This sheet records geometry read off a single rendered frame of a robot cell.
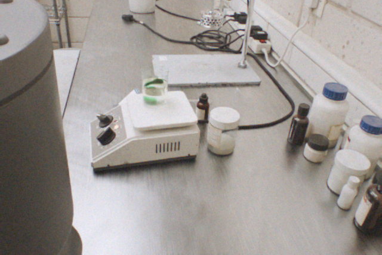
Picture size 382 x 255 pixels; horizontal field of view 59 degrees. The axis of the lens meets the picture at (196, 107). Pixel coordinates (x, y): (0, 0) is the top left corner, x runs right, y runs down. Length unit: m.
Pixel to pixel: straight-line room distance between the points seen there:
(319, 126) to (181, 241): 0.38
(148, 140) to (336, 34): 0.58
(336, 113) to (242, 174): 0.23
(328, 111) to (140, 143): 0.38
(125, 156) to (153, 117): 0.09
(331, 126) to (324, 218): 0.21
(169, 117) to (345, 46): 0.50
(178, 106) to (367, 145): 0.35
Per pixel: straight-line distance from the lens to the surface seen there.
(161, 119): 0.62
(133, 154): 0.63
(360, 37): 0.89
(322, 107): 0.73
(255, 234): 0.56
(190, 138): 0.63
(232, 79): 0.97
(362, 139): 0.68
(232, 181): 0.63
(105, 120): 0.67
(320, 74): 0.94
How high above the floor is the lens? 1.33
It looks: 31 degrees down
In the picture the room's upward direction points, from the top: 5 degrees clockwise
